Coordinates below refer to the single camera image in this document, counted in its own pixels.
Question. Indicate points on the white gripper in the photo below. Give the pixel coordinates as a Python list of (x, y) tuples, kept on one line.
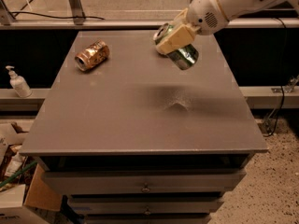
[(204, 11)]

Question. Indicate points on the green soda can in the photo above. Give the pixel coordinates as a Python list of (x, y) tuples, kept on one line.
[(184, 58)]

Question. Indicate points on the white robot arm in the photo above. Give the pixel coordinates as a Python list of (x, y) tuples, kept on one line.
[(236, 8)]

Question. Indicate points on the gold dented soda can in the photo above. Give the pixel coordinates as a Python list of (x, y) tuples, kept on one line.
[(93, 55)]

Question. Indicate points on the grey drawer cabinet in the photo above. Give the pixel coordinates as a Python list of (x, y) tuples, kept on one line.
[(137, 113)]

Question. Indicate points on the top grey drawer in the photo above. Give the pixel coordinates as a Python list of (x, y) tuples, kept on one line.
[(88, 183)]

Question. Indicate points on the grey drawer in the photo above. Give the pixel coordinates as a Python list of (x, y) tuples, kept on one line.
[(88, 183), (146, 205)]

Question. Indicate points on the white pump sanitizer bottle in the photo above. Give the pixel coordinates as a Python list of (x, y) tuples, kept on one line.
[(18, 83)]

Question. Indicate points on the green stick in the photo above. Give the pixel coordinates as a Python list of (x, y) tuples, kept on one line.
[(20, 172)]

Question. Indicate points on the middle grey drawer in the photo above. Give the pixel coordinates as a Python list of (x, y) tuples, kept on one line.
[(146, 205)]

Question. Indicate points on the cardboard box with clutter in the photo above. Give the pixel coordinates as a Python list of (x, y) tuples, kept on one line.
[(27, 199)]

